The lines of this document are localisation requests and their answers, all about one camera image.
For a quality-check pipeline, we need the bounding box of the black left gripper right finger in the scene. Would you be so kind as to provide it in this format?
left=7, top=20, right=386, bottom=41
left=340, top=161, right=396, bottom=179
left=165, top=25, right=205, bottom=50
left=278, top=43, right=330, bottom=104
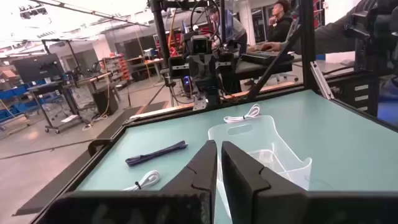
left=221, top=141, right=309, bottom=224

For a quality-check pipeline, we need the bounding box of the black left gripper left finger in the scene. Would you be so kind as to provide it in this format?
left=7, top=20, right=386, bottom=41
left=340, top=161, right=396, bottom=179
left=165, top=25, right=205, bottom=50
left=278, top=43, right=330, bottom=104
left=160, top=139, right=218, bottom=224

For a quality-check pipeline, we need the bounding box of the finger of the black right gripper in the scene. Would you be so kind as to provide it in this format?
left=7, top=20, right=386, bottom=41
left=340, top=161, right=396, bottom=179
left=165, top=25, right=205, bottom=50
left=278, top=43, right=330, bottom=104
left=194, top=76, right=208, bottom=104
left=206, top=76, right=220, bottom=104

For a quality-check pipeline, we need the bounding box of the white USB-C cable bundle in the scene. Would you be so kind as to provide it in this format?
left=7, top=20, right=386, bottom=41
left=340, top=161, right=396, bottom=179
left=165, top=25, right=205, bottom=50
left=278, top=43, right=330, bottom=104
left=223, top=103, right=261, bottom=124
left=123, top=170, right=160, bottom=192

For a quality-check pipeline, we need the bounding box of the dark blue USB-C cable bundle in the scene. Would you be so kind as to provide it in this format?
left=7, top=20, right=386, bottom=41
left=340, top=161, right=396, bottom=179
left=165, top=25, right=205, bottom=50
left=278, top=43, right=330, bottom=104
left=125, top=140, right=189, bottom=167

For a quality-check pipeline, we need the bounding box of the grey desk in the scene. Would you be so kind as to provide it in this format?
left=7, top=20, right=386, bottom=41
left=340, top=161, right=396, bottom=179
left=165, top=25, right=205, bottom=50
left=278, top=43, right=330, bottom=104
left=234, top=55, right=303, bottom=81

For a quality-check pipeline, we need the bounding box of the clear plastic bin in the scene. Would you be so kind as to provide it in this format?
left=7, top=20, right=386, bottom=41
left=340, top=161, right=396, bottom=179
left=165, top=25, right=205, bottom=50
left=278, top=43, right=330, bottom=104
left=207, top=114, right=313, bottom=220

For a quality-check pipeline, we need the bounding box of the black keyboard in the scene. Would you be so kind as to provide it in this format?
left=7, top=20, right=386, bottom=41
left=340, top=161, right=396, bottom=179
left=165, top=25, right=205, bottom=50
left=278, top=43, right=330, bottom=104
left=241, top=50, right=295, bottom=66

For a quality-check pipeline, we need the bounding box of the person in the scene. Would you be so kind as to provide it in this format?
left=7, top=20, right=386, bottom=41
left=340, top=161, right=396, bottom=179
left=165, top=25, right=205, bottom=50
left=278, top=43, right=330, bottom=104
left=279, top=0, right=398, bottom=127
left=266, top=0, right=295, bottom=44
left=207, top=6, right=248, bottom=55

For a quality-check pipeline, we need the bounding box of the person's hand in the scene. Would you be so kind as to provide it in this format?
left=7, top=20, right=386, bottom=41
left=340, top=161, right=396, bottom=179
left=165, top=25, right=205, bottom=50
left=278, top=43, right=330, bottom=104
left=248, top=42, right=282, bottom=53

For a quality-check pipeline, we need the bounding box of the black computer case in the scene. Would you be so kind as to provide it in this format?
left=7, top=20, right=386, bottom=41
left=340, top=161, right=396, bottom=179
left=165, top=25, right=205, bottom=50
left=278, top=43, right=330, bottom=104
left=92, top=88, right=119, bottom=116

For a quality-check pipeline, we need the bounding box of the silver aluminium bar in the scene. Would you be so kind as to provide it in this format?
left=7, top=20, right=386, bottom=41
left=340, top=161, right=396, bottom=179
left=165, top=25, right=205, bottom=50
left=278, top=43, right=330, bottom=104
left=310, top=61, right=335, bottom=101

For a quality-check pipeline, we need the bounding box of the black rolling cart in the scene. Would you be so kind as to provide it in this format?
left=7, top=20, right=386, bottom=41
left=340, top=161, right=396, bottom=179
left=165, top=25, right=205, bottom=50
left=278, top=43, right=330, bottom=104
left=27, top=80, right=91, bottom=135

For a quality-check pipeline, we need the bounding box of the black drawer cabinet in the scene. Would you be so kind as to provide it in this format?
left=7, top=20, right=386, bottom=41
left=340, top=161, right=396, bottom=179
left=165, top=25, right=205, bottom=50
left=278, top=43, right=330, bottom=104
left=323, top=73, right=380, bottom=118

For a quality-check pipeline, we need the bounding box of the black monitor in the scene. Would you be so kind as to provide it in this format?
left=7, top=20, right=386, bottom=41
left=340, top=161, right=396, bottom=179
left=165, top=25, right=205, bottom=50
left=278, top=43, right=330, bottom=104
left=12, top=53, right=65, bottom=83

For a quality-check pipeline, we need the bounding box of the silver metal bracket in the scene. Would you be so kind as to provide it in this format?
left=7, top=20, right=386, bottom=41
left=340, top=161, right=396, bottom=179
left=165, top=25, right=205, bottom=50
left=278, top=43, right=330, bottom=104
left=192, top=98, right=208, bottom=112

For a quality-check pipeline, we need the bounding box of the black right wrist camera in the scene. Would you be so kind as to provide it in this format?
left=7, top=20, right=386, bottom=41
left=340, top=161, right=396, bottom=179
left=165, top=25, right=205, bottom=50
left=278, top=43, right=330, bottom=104
left=188, top=34, right=213, bottom=56

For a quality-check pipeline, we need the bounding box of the black aluminium table frame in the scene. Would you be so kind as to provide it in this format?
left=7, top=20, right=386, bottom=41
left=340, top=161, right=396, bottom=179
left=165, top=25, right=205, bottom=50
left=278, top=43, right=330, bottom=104
left=12, top=0, right=398, bottom=224

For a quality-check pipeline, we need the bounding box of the black frame clamp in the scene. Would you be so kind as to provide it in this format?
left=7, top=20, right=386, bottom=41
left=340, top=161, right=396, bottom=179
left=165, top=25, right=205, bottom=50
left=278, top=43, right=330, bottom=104
left=88, top=138, right=113, bottom=157

